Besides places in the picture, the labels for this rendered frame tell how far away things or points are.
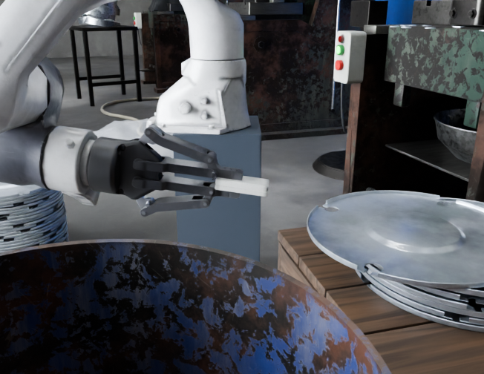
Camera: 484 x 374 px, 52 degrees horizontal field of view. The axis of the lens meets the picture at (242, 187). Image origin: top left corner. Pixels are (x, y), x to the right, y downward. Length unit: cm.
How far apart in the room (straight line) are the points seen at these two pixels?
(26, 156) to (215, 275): 33
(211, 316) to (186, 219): 59
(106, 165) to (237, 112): 44
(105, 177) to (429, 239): 43
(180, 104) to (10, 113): 48
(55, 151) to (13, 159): 5
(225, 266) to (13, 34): 34
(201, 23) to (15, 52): 49
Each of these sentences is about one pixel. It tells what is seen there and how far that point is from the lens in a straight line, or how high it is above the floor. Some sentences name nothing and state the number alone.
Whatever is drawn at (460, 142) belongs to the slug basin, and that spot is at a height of 37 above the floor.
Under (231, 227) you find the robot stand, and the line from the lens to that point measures 107.
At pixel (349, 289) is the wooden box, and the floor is 35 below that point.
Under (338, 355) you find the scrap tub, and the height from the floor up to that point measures 45.
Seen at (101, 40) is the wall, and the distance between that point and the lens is 761.
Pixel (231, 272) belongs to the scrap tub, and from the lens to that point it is 46.
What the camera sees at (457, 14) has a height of 67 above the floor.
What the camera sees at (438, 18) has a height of 66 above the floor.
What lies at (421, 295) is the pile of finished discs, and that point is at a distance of 62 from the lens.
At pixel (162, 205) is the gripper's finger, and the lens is 68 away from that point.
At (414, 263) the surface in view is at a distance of 64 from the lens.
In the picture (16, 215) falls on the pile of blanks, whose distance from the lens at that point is 145.
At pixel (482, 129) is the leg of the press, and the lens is 109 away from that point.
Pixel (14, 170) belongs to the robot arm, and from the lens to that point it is 71.
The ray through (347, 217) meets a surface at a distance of 74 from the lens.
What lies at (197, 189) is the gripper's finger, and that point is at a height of 46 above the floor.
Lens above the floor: 69
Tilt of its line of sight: 20 degrees down
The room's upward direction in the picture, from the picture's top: straight up
